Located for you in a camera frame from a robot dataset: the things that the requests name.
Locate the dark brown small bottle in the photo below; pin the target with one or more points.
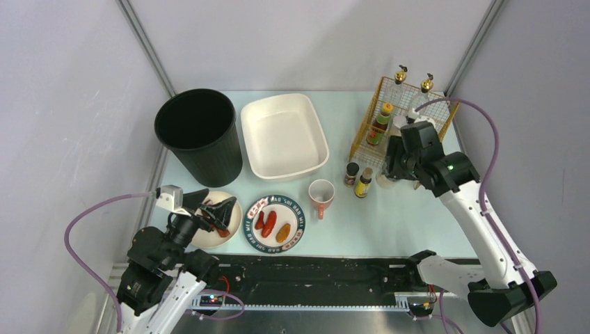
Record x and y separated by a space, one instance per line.
351 171

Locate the brown meat piece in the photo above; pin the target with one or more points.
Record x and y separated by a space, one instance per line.
223 233

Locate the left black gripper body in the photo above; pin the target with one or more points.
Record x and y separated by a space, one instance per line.
201 214

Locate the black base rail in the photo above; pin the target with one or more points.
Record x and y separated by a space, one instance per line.
314 282

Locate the orange ceramic mug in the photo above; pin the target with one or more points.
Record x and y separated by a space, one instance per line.
321 193

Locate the black ribbed trash bin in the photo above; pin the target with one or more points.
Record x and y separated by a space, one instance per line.
199 127

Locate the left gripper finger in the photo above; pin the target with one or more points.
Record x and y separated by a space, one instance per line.
226 206
192 201

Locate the left electronics board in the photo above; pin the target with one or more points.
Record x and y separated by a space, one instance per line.
211 301

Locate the red label sauce bottle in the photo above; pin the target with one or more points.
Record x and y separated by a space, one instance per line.
380 124

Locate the right electronics board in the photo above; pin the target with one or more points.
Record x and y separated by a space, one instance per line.
420 309

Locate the large red sausage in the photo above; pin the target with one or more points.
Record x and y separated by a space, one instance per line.
269 225

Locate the electronics board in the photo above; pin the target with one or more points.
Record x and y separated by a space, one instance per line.
420 309
211 301

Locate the orange sausage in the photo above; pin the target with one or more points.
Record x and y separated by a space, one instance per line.
283 233

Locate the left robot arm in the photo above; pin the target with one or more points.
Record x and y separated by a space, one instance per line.
162 277

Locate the green rimmed patterned plate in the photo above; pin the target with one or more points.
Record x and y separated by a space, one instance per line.
287 210

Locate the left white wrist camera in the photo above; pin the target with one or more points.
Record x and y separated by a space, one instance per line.
169 197

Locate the small bottle tan cap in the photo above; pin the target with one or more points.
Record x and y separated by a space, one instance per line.
363 185

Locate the white rectangular tub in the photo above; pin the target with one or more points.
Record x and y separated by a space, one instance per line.
283 137

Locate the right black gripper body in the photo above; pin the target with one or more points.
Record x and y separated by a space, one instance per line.
396 163

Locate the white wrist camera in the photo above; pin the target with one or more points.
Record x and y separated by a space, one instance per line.
415 119
169 197

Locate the jar with black lid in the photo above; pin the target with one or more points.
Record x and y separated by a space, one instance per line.
385 181

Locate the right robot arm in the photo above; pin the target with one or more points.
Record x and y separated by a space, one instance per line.
508 283

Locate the glass oil bottle gold spout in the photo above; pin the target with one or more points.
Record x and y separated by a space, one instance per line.
396 90

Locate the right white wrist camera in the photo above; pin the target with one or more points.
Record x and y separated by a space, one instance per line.
415 119

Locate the cream plate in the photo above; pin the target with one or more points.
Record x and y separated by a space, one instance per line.
209 240

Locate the yellow wire basket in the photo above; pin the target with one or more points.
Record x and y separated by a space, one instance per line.
375 155

